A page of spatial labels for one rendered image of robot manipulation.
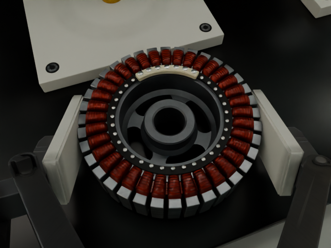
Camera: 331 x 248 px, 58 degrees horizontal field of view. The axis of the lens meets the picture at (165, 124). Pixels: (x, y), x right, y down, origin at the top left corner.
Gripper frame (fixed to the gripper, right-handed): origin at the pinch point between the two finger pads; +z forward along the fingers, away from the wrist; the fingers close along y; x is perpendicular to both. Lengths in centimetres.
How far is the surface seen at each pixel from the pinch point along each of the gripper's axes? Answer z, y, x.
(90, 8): 11.1, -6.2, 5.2
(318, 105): 3.2, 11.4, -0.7
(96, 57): 6.3, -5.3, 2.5
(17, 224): -3.5, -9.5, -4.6
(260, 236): -3.4, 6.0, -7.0
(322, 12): 10.9, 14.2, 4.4
